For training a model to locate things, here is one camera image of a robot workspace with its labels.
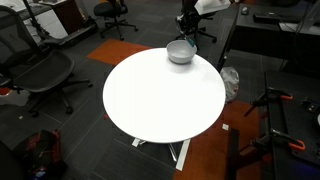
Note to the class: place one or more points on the white plastic bag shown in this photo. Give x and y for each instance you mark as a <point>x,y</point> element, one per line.
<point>230,83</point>

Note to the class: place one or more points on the large black mesh office chair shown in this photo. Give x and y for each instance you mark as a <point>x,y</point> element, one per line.
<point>40,68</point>

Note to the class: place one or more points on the black workbench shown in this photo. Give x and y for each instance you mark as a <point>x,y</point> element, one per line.
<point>293,126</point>

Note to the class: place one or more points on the black office desk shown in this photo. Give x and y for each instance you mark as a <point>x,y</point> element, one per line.
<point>263,36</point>

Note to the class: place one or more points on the black swivel office chair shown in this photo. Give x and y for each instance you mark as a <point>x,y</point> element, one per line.
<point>207,34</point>
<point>111,10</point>

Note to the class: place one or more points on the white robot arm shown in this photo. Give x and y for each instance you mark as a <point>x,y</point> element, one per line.
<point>211,5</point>

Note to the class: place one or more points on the grey computer mouse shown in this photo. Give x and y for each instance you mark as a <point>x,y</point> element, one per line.
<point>244,10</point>

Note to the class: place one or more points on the black keyboard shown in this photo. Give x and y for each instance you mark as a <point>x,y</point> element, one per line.
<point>266,18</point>

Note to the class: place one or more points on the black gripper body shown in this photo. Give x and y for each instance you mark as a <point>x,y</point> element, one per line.
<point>189,20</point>

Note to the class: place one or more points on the white round bowl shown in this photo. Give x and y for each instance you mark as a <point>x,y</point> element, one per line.
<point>180,52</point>

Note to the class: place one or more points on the black floor stand base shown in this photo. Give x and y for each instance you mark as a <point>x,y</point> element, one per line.
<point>71,35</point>

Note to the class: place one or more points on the white desk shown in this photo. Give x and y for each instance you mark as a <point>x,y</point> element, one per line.
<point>46,18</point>

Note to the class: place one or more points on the white table base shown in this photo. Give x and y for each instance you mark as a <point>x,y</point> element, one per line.
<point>182,154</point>

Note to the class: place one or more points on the small white paper scrap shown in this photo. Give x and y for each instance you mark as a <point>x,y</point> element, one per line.
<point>225,127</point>

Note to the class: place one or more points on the white object on floor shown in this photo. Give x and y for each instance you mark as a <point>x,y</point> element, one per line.
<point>13,98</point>

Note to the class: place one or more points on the dark brown cabinet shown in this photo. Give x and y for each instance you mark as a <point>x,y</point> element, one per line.
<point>70,15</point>

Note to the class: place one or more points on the red and black backpack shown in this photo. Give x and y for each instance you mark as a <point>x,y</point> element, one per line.
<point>41,153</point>

